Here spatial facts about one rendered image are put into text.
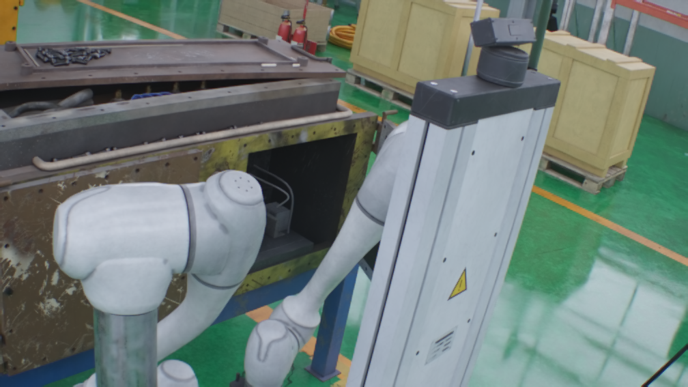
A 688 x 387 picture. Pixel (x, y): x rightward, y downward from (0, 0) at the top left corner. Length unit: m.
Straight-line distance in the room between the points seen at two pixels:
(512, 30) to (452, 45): 6.16
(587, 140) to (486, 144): 5.51
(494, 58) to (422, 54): 6.33
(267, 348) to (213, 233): 0.66
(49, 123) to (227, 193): 0.95
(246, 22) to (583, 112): 4.38
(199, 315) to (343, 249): 0.39
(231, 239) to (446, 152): 0.34
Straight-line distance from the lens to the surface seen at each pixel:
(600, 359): 4.11
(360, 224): 1.48
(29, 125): 1.91
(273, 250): 2.66
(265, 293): 2.72
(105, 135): 2.05
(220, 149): 2.22
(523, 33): 1.09
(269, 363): 1.70
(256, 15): 8.99
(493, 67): 1.04
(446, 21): 7.20
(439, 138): 0.94
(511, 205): 1.21
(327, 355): 3.27
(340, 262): 1.55
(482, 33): 1.02
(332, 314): 3.17
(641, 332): 4.55
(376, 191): 1.44
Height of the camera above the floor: 2.00
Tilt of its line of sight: 23 degrees down
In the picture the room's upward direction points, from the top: 12 degrees clockwise
